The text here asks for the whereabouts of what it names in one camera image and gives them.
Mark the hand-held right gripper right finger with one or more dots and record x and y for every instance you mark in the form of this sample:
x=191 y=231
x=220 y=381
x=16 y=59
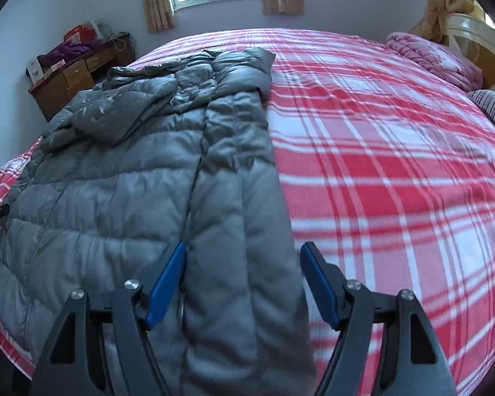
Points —
x=319 y=288

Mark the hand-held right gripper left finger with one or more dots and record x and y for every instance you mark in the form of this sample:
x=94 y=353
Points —
x=165 y=288

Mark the grey puffer jacket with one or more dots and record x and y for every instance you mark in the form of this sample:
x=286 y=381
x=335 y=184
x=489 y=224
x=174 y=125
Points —
x=128 y=194

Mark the bed with red plaid sheet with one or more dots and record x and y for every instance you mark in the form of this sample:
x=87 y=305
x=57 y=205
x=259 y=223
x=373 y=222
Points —
x=375 y=173

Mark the brown wooden desk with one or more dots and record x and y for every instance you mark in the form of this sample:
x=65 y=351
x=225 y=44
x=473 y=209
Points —
x=53 y=95

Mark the small white box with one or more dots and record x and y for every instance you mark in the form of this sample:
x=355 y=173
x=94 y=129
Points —
x=34 y=70

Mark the flat pink box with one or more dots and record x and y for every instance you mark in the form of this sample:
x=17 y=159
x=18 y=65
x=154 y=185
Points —
x=53 y=69

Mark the purple puffer garment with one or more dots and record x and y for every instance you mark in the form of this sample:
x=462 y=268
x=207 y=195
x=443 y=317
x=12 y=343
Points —
x=66 y=51

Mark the red cardboard box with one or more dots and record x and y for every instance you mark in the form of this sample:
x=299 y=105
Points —
x=76 y=33

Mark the clear plastic bottle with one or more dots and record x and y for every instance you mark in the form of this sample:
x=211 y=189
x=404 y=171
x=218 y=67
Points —
x=104 y=29

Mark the pink folded quilt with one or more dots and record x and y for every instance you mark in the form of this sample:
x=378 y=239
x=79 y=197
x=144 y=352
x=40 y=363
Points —
x=433 y=60

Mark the wooden bed headboard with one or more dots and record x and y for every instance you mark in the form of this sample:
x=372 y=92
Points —
x=491 y=62

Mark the yellow tied curtain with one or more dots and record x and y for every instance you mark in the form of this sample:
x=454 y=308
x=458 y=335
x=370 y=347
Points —
x=441 y=12

